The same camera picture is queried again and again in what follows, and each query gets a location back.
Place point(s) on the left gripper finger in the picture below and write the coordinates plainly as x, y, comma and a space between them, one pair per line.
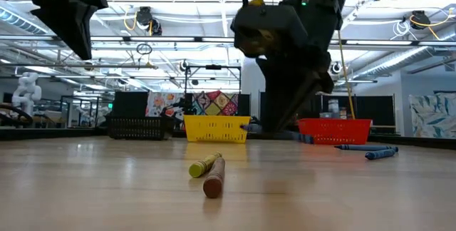
94, 6
64, 13

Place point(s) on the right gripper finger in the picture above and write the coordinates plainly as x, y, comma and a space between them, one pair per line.
278, 88
313, 85

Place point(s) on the yellow plastic basket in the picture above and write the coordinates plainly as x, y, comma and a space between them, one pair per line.
215, 129

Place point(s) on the green crayon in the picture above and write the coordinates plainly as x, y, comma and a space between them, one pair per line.
203, 165

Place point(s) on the brown crayon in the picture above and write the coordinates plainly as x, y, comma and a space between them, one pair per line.
213, 181

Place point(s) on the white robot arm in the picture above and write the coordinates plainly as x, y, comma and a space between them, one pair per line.
26, 92

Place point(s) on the black background robot arm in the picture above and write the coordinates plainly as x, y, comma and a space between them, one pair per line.
187, 108

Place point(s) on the white pillar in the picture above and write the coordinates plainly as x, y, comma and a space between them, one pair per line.
251, 88

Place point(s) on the stack of storage boxes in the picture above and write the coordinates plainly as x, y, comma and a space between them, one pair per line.
334, 108

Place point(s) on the red plastic basket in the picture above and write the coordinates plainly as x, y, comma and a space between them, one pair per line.
338, 131

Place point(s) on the black partition panel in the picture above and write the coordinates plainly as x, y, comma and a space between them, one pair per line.
130, 104
374, 108

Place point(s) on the colourful patchwork quilt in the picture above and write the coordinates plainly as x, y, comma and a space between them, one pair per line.
213, 104

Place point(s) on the floral print cloth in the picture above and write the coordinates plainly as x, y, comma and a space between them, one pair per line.
156, 102

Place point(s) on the leaf print cloth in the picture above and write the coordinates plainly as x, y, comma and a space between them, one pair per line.
432, 115

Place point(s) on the black plastic basket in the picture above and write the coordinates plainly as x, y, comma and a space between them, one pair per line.
135, 128

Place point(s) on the grey ventilation duct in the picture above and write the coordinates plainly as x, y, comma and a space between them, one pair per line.
18, 20
409, 55

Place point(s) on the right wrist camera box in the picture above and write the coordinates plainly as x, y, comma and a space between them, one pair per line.
267, 28

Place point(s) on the black background rig frame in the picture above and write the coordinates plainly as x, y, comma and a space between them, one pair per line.
213, 67

